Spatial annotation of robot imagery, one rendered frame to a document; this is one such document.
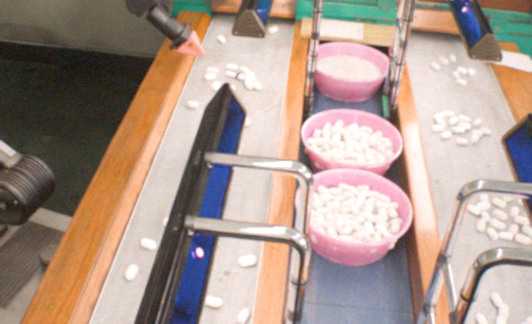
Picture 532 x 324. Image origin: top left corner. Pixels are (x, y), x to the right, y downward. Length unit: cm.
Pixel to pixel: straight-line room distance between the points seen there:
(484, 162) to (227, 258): 76
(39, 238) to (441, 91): 126
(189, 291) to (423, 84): 139
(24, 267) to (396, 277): 94
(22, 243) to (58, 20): 198
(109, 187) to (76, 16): 214
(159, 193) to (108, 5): 206
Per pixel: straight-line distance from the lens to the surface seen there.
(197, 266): 85
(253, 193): 151
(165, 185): 153
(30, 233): 185
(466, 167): 172
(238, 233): 85
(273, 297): 124
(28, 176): 154
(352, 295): 139
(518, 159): 119
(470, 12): 171
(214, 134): 104
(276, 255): 132
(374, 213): 152
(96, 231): 139
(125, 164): 156
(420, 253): 139
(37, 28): 369
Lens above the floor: 168
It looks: 35 degrees down
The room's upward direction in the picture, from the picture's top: 4 degrees clockwise
